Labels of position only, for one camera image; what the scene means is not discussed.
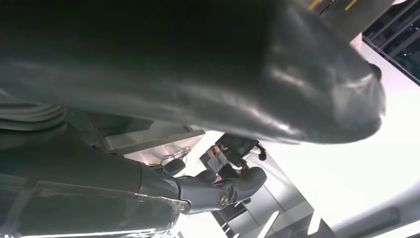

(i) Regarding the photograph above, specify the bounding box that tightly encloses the yellow workbench tape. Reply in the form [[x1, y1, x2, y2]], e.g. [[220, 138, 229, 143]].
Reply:
[[308, 0, 359, 11]]

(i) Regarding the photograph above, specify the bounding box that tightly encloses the black device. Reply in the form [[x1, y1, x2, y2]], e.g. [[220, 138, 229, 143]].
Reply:
[[200, 134, 267, 175]]

